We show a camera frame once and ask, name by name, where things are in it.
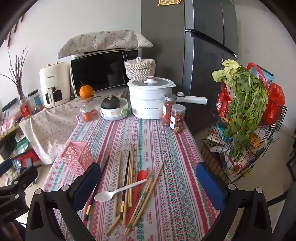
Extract striped patterned tablecloth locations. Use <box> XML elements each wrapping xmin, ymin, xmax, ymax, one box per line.
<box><xmin>43</xmin><ymin>113</ymin><xmax>232</xmax><ymax>241</ymax></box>

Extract white plastic spoon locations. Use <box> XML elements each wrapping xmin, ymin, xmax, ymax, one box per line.
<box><xmin>94</xmin><ymin>178</ymin><xmax>148</xmax><ymax>202</ymax></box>

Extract grey refrigerator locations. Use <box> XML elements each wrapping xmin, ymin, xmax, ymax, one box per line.
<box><xmin>141</xmin><ymin>0</ymin><xmax>238</xmax><ymax>135</ymax></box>

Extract red plastic bag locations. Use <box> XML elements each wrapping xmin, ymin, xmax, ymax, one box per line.
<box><xmin>260</xmin><ymin>83</ymin><xmax>286</xmax><ymax>127</ymax></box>

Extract floral microwave cover cloth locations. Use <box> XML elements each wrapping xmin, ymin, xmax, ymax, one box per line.
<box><xmin>57</xmin><ymin>30</ymin><xmax>153</xmax><ymax>59</ymax></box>

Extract black oblong device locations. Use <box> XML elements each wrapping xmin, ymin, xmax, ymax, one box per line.
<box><xmin>1</xmin><ymin>97</ymin><xmax>19</xmax><ymax>112</ymax></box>

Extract silver microwave oven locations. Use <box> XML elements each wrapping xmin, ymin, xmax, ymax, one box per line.
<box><xmin>69</xmin><ymin>47</ymin><xmax>142</xmax><ymax>98</ymax></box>

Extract white electric pot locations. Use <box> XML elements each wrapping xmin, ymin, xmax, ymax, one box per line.
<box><xmin>127</xmin><ymin>76</ymin><xmax>208</xmax><ymax>120</ymax></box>

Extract jar of red dried fruit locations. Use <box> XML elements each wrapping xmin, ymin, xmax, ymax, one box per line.
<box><xmin>162</xmin><ymin>93</ymin><xmax>177</xmax><ymax>127</ymax></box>

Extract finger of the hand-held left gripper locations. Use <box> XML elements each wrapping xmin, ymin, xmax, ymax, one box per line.
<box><xmin>0</xmin><ymin>166</ymin><xmax>38</xmax><ymax>204</ymax></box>

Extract plain bamboo chopstick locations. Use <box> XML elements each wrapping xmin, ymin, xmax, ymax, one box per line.
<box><xmin>122</xmin><ymin>147</ymin><xmax>135</xmax><ymax>225</ymax></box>
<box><xmin>128</xmin><ymin>147</ymin><xmax>134</xmax><ymax>207</ymax></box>
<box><xmin>114</xmin><ymin>151</ymin><xmax>122</xmax><ymax>217</ymax></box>
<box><xmin>106</xmin><ymin>159</ymin><xmax>165</xmax><ymax>236</ymax></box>

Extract teal packet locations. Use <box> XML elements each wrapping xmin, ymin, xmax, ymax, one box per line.
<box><xmin>216</xmin><ymin>123</ymin><xmax>234</xmax><ymax>142</ymax></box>

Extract jar of dried fruit rings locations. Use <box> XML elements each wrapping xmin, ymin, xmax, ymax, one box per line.
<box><xmin>169</xmin><ymin>104</ymin><xmax>186</xmax><ymax>134</ymax></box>

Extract pink cloth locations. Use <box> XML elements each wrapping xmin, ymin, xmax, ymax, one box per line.
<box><xmin>0</xmin><ymin>113</ymin><xmax>21</xmax><ymax>132</ymax></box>

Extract red handled shopping bag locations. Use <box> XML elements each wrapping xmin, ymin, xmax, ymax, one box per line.
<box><xmin>246</xmin><ymin>62</ymin><xmax>275</xmax><ymax>90</ymax></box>

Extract glass jar with wooden lid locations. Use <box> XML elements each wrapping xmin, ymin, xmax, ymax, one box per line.
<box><xmin>79</xmin><ymin>95</ymin><xmax>99</xmax><ymax>122</ymax></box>

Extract red plastic spoon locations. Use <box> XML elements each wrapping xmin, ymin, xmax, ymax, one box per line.
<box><xmin>126</xmin><ymin>170</ymin><xmax>148</xmax><ymax>226</ymax></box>

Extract white casserole with green handle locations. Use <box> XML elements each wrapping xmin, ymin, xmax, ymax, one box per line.
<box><xmin>100</xmin><ymin>97</ymin><xmax>132</xmax><ymax>121</ymax></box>

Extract red knot wall ornament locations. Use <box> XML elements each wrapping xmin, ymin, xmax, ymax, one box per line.
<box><xmin>6</xmin><ymin>14</ymin><xmax>26</xmax><ymax>47</ymax></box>

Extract leafy green herbs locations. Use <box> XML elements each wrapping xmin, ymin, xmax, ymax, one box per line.
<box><xmin>225</xmin><ymin>65</ymin><xmax>269</xmax><ymax>160</ymax></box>

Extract cream air fryer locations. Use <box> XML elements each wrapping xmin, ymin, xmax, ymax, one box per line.
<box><xmin>39</xmin><ymin>61</ymin><xmax>72</xmax><ymax>109</ymax></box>

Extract blue label jar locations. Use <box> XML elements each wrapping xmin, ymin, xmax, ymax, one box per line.
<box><xmin>28</xmin><ymin>89</ymin><xmax>44</xmax><ymax>113</ymax></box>

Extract orange mandarin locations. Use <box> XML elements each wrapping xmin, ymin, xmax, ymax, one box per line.
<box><xmin>79</xmin><ymin>81</ymin><xmax>94</xmax><ymax>99</ymax></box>

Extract yellow fridge sticker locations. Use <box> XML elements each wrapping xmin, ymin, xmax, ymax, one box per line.
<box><xmin>157</xmin><ymin>0</ymin><xmax>182</xmax><ymax>6</ymax></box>

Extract pink utensil basket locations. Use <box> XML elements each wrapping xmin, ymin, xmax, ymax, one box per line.
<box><xmin>60</xmin><ymin>141</ymin><xmax>95</xmax><ymax>172</ymax></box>

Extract red label glass jar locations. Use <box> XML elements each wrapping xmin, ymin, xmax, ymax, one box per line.
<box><xmin>19</xmin><ymin>97</ymin><xmax>33</xmax><ymax>120</ymax></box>

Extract woven lidded basket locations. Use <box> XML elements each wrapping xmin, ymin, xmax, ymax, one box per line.
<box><xmin>124</xmin><ymin>56</ymin><xmax>156</xmax><ymax>81</ymax></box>

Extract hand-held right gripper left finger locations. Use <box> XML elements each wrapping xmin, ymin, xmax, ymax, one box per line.
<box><xmin>25</xmin><ymin>162</ymin><xmax>101</xmax><ymax>241</ymax></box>

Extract wooden shelf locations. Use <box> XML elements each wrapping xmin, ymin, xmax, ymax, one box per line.
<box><xmin>0</xmin><ymin>120</ymin><xmax>44</xmax><ymax>176</ymax></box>

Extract napa cabbage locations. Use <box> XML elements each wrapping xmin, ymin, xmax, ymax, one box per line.
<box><xmin>212</xmin><ymin>59</ymin><xmax>240</xmax><ymax>87</ymax></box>

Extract black wire rack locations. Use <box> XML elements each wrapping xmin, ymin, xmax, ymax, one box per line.
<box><xmin>201</xmin><ymin>70</ymin><xmax>288</xmax><ymax>183</ymax></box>

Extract floral beige tablecloth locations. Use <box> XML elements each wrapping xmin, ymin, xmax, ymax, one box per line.
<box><xmin>19</xmin><ymin>87</ymin><xmax>130</xmax><ymax>165</ymax></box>

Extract dried branches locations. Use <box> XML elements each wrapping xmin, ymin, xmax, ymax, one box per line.
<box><xmin>0</xmin><ymin>46</ymin><xmax>28</xmax><ymax>98</ymax></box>

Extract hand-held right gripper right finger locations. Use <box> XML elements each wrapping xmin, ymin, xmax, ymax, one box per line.
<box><xmin>195</xmin><ymin>162</ymin><xmax>272</xmax><ymax>241</ymax></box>

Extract dark green squash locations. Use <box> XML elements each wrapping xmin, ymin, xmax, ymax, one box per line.
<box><xmin>101</xmin><ymin>95</ymin><xmax>121</xmax><ymax>110</ymax></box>

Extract black chopstick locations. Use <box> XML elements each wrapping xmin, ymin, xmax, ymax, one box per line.
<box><xmin>121</xmin><ymin>151</ymin><xmax>131</xmax><ymax>213</ymax></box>
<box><xmin>85</xmin><ymin>155</ymin><xmax>110</xmax><ymax>221</ymax></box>

